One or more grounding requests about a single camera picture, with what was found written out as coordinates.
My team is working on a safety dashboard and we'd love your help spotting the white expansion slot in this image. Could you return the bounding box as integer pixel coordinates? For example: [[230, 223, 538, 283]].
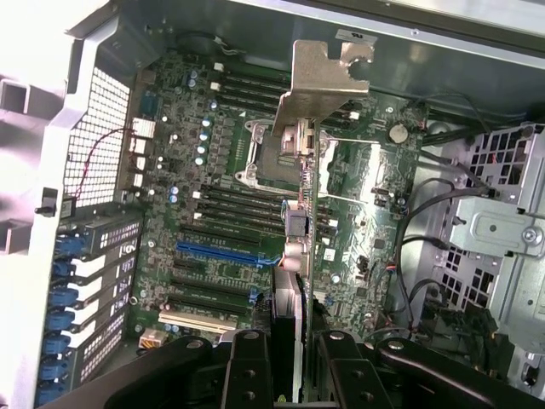
[[158, 307, 238, 337]]

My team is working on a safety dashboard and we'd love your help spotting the green motherboard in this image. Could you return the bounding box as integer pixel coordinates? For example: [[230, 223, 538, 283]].
[[127, 46, 431, 357]]

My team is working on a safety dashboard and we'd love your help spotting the blue expansion slot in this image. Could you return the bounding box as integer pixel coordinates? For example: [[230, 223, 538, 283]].
[[175, 241, 261, 266]]

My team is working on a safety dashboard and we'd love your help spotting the coin battery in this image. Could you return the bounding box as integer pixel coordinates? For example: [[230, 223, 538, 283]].
[[388, 122, 410, 145]]

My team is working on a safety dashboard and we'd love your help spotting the CPU socket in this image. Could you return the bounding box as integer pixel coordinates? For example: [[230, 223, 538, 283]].
[[232, 118, 341, 193]]

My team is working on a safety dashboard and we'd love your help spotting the black expansion slot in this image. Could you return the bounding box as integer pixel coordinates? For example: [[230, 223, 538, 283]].
[[178, 225, 264, 247], [169, 276, 253, 298], [165, 293, 251, 317]]

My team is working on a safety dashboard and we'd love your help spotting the perforated metal disk bay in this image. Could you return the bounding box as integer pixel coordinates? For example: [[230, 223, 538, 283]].
[[440, 122, 545, 316]]

